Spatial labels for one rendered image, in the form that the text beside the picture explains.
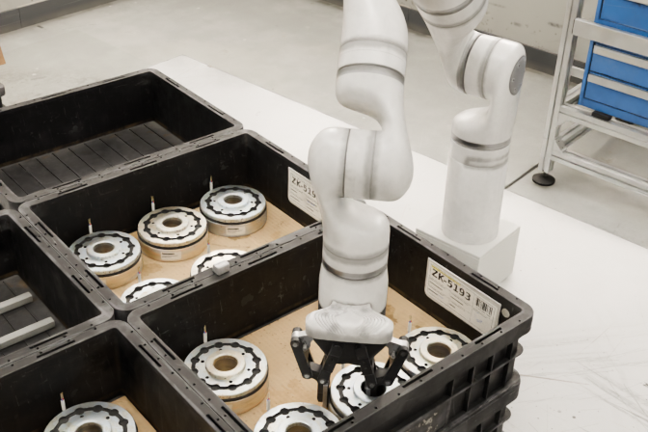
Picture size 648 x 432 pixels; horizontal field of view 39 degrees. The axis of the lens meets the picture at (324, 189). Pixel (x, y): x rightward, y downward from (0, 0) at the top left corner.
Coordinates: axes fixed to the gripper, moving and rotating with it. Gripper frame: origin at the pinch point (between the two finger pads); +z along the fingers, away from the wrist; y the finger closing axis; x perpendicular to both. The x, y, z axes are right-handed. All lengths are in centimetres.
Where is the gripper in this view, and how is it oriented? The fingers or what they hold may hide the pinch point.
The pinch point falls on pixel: (346, 393)
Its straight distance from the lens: 109.9
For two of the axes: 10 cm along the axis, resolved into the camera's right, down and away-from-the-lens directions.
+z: -0.3, 8.6, 5.2
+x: -0.9, 5.1, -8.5
